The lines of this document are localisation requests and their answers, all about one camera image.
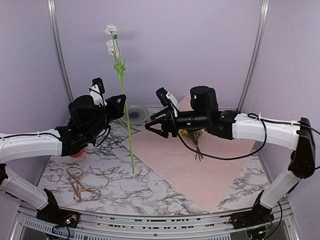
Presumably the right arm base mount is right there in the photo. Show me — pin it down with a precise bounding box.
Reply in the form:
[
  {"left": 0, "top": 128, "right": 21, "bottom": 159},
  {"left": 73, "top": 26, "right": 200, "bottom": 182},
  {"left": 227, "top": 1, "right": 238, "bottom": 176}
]
[{"left": 228, "top": 195, "right": 275, "bottom": 230}]

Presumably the pink wrapping paper sheet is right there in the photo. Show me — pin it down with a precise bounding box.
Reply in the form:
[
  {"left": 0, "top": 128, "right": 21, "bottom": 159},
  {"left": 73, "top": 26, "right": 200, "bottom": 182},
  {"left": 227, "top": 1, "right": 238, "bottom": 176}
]
[{"left": 122, "top": 96, "right": 257, "bottom": 215}]

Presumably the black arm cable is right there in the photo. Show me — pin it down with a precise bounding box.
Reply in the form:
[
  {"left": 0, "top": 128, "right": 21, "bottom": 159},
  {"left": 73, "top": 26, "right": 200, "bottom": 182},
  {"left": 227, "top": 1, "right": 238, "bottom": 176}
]
[
  {"left": 88, "top": 87, "right": 112, "bottom": 148},
  {"left": 174, "top": 113, "right": 313, "bottom": 161}
]

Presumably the striped grey ceramic plate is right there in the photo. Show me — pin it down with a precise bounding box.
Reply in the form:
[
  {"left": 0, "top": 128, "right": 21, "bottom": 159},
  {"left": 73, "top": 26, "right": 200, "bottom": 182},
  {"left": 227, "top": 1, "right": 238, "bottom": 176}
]
[{"left": 122, "top": 105, "right": 150, "bottom": 125}]

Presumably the white fake flower stem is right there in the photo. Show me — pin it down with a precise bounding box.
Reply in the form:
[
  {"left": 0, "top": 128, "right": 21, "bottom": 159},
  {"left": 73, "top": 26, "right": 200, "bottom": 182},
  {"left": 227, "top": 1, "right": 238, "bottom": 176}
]
[{"left": 103, "top": 23, "right": 135, "bottom": 174}]

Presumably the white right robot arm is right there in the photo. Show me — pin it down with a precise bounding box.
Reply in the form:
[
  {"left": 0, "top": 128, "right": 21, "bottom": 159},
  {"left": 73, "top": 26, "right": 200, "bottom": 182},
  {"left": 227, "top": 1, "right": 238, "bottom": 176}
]
[{"left": 145, "top": 86, "right": 316, "bottom": 224}]

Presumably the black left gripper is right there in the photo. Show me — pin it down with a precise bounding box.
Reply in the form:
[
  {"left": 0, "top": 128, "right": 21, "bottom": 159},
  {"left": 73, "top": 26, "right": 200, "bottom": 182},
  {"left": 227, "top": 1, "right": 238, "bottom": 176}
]
[{"left": 85, "top": 94, "right": 125, "bottom": 140}]

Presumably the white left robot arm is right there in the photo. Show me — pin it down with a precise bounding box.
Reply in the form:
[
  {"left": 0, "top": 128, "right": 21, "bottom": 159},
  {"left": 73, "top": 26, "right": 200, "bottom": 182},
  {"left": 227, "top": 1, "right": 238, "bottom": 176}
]
[{"left": 0, "top": 92, "right": 126, "bottom": 223}]

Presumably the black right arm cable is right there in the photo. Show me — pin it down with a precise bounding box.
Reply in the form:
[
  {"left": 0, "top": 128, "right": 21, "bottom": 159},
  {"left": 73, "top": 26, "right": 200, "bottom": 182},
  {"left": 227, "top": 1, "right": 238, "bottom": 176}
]
[{"left": 174, "top": 113, "right": 313, "bottom": 161}]

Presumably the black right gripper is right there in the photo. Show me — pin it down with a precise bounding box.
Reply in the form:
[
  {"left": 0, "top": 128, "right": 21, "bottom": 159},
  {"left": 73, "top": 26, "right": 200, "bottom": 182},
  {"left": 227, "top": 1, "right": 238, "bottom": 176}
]
[{"left": 144, "top": 107, "right": 209, "bottom": 139}]

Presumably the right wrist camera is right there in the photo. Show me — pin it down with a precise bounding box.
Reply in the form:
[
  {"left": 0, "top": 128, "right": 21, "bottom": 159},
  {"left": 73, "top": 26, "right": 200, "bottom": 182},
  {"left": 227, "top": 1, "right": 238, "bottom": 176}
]
[{"left": 155, "top": 87, "right": 180, "bottom": 115}]

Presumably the left aluminium frame post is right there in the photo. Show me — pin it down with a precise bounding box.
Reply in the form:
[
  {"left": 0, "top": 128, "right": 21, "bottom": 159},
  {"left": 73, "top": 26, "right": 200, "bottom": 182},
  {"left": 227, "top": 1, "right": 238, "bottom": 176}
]
[{"left": 47, "top": 0, "right": 74, "bottom": 103}]

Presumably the right aluminium frame post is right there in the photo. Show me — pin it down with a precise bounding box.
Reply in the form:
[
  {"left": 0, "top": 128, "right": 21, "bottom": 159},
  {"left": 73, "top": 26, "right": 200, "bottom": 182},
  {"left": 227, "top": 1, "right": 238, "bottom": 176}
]
[{"left": 236, "top": 0, "right": 270, "bottom": 112}]

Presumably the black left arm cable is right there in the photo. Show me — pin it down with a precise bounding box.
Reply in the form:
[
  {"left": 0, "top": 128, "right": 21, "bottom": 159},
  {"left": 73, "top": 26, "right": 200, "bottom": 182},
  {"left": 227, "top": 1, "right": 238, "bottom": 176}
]
[{"left": 88, "top": 87, "right": 112, "bottom": 148}]

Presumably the white bowl with red outside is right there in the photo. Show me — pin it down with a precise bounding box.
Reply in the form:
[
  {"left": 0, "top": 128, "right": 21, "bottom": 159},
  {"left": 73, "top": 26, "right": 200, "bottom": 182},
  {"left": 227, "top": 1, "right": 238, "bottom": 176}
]
[{"left": 71, "top": 149, "right": 85, "bottom": 158}]

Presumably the aluminium front rail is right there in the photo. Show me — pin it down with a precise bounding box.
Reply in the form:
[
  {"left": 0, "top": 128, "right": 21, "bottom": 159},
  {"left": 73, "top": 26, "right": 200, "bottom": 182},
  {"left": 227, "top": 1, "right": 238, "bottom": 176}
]
[{"left": 8, "top": 202, "right": 301, "bottom": 240}]

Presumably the yellow fake flower bunch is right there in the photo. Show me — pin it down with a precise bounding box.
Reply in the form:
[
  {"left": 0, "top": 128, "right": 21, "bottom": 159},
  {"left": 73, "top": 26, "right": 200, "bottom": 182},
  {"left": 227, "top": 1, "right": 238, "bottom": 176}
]
[{"left": 179, "top": 129, "right": 204, "bottom": 161}]

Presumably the beige raffia ribbon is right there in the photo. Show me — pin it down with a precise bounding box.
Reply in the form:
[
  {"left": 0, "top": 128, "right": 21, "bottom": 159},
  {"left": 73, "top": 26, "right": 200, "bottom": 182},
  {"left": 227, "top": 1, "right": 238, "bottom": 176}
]
[{"left": 66, "top": 166, "right": 110, "bottom": 203}]

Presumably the aluminium frame post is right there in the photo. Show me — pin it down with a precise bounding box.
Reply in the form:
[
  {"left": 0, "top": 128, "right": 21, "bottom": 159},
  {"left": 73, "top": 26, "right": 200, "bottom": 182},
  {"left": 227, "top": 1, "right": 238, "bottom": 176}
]
[
  {"left": 236, "top": 0, "right": 270, "bottom": 112},
  {"left": 47, "top": 0, "right": 74, "bottom": 103}
]

